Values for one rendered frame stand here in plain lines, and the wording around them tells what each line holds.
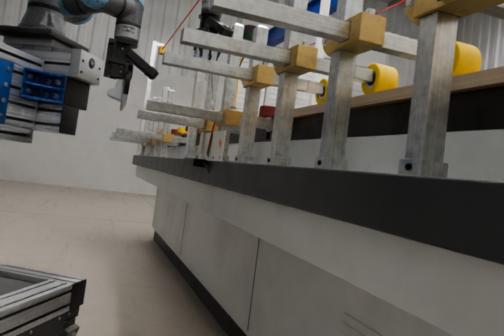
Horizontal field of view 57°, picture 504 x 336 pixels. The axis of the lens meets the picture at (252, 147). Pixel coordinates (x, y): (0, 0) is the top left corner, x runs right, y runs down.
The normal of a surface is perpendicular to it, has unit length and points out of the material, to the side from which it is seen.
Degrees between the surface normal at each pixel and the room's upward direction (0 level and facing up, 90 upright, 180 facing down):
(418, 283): 90
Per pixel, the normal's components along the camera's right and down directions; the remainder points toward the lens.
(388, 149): -0.93, -0.14
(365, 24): 0.33, -0.01
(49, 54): -0.18, -0.07
